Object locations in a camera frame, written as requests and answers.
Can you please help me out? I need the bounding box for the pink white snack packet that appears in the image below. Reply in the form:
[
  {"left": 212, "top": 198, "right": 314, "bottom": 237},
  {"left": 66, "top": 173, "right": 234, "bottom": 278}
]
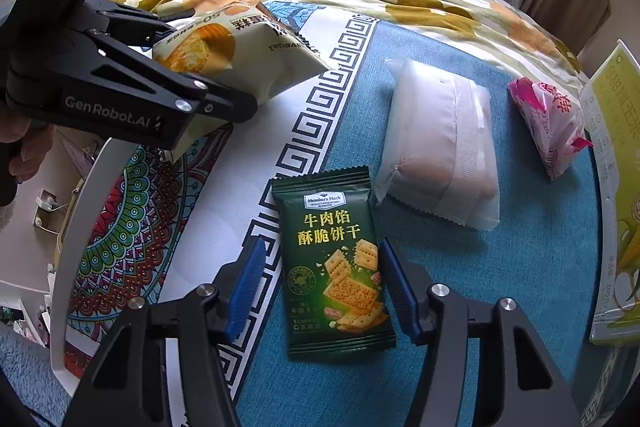
[{"left": 506, "top": 77, "right": 595, "bottom": 182}]

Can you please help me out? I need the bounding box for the translucent white snack packet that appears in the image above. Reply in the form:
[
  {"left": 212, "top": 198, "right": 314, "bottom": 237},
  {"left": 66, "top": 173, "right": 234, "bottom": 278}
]
[{"left": 374, "top": 57, "right": 501, "bottom": 232}]

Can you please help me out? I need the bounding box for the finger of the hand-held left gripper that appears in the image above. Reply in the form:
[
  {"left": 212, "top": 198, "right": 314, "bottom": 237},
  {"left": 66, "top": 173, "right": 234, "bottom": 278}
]
[
  {"left": 65, "top": 32, "right": 259, "bottom": 124},
  {"left": 75, "top": 0, "right": 174, "bottom": 51}
]

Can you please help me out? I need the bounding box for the dark green cracker packet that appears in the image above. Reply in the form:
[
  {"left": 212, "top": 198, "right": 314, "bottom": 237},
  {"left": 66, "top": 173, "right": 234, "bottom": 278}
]
[{"left": 271, "top": 166, "right": 397, "bottom": 362}]

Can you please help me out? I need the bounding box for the floral blanket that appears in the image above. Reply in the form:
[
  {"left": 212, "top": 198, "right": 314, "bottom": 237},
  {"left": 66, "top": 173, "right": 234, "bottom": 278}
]
[{"left": 107, "top": 0, "right": 586, "bottom": 88}]

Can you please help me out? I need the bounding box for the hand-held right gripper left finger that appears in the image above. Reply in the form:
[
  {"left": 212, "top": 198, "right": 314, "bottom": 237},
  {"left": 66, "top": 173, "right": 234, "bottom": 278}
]
[{"left": 60, "top": 236, "right": 268, "bottom": 427}]

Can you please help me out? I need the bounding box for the green cardboard box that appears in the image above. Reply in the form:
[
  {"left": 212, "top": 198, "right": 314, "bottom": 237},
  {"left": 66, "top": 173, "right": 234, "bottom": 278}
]
[{"left": 580, "top": 39, "right": 640, "bottom": 427}]

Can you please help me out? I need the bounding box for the person's left hand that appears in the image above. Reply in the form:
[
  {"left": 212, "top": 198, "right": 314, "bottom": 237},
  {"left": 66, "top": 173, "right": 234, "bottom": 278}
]
[{"left": 0, "top": 103, "right": 58, "bottom": 188}]

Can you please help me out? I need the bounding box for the yellow white snack packet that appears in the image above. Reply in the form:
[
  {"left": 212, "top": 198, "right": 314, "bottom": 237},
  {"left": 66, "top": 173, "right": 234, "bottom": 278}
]
[{"left": 151, "top": 0, "right": 337, "bottom": 148}]

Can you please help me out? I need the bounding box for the white plug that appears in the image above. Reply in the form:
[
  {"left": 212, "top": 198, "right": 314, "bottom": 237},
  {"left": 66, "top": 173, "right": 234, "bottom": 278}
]
[{"left": 32, "top": 189, "right": 66, "bottom": 228}]

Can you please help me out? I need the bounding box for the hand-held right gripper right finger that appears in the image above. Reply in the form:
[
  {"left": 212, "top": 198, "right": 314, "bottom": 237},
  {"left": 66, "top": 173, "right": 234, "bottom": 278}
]
[{"left": 377, "top": 237, "right": 583, "bottom": 427}]

